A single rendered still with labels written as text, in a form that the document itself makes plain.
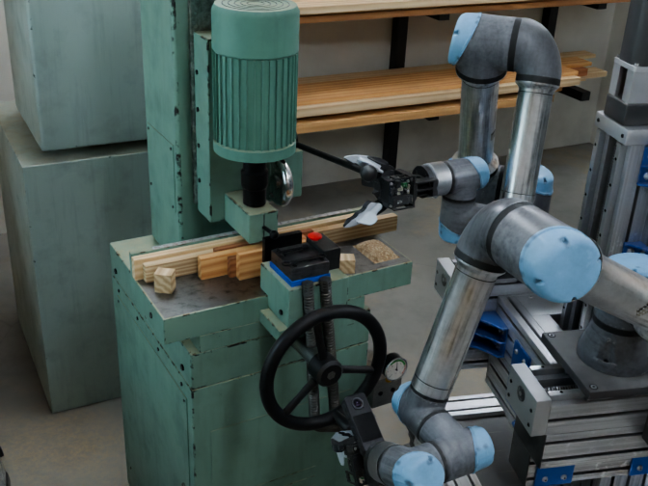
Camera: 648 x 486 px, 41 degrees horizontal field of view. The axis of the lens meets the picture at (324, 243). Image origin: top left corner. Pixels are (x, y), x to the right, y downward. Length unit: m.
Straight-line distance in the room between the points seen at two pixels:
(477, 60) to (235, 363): 0.84
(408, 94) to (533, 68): 2.39
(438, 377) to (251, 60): 0.70
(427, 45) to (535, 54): 2.92
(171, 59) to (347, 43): 2.67
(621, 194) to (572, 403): 0.46
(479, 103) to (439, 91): 2.33
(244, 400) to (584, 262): 0.87
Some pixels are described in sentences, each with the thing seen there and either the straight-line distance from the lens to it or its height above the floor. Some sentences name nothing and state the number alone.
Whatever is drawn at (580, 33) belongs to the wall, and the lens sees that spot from 5.47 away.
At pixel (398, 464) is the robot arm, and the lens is 1.49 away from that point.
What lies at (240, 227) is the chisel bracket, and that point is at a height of 0.99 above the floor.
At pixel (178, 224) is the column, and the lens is 2.07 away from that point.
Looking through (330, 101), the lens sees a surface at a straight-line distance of 4.06.
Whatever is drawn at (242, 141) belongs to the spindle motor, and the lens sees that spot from 1.77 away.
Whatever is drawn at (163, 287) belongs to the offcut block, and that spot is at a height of 0.91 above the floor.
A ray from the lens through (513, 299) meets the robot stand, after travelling 2.25.
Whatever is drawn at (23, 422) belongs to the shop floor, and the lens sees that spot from 3.03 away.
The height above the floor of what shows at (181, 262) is 0.93.
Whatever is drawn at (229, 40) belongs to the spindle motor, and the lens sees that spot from 1.72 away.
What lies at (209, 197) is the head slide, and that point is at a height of 1.03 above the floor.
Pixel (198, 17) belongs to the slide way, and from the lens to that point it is 1.92.
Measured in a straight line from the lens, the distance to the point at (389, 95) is 4.22.
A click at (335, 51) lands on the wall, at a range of 4.52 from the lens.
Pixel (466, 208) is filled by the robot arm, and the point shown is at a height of 1.04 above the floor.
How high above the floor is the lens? 1.81
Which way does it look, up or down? 26 degrees down
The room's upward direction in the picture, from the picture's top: 3 degrees clockwise
